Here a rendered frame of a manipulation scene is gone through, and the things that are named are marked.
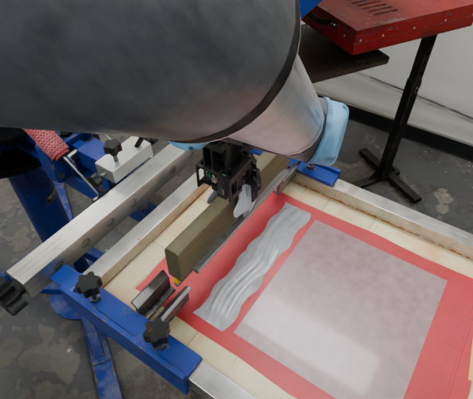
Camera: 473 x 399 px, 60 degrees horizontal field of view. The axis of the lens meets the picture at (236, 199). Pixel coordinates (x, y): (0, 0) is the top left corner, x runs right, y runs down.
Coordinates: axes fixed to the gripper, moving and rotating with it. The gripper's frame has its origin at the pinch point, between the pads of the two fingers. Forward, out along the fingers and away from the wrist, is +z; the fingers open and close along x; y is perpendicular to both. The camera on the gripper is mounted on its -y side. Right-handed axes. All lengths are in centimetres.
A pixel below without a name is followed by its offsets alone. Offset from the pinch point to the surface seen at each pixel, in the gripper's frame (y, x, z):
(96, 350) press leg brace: 18, -56, 101
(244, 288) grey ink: 7.9, 7.3, 13.3
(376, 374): 9.2, 35.4, 13.7
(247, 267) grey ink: 3.3, 5.1, 13.0
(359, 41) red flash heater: -87, -10, 2
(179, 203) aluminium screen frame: -1.1, -16.6, 10.1
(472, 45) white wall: -200, 16, 40
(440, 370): 2.3, 44.5, 13.7
